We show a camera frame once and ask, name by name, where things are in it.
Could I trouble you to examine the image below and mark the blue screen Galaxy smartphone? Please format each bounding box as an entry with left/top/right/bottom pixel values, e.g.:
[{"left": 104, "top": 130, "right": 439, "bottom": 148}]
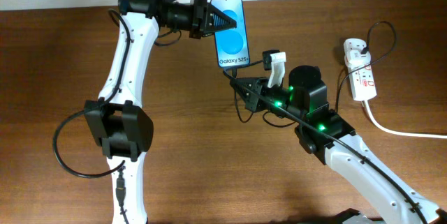
[{"left": 211, "top": 0, "right": 250, "bottom": 68}]

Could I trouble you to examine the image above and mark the black USB charging cable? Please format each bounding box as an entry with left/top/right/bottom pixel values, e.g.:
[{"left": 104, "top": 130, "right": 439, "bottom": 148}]
[{"left": 222, "top": 20, "right": 398, "bottom": 124}]

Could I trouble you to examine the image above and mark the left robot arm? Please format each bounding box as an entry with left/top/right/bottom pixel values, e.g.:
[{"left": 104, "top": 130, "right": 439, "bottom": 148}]
[{"left": 85, "top": 0, "right": 236, "bottom": 223}]

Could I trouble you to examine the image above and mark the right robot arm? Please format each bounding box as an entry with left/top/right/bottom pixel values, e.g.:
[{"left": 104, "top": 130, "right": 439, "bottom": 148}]
[{"left": 223, "top": 66, "right": 446, "bottom": 223}]

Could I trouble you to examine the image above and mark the white USB charger plug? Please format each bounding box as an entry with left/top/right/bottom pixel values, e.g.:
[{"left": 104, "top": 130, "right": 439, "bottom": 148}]
[{"left": 344, "top": 50, "right": 371, "bottom": 68}]

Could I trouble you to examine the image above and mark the white power strip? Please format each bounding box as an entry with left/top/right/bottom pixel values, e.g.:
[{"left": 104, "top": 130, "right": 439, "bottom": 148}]
[{"left": 344, "top": 38, "right": 376, "bottom": 101}]

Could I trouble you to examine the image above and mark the black right camera cable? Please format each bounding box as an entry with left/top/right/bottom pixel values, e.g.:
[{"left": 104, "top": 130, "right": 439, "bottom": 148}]
[{"left": 223, "top": 59, "right": 430, "bottom": 224}]

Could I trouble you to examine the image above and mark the black camera cable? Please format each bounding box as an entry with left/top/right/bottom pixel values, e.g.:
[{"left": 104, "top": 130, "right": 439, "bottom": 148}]
[
  {"left": 52, "top": 0, "right": 189, "bottom": 224},
  {"left": 223, "top": 59, "right": 430, "bottom": 224}
]

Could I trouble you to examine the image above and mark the black left camera cable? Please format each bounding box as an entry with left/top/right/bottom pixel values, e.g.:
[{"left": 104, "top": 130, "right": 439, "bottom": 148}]
[{"left": 52, "top": 0, "right": 189, "bottom": 224}]

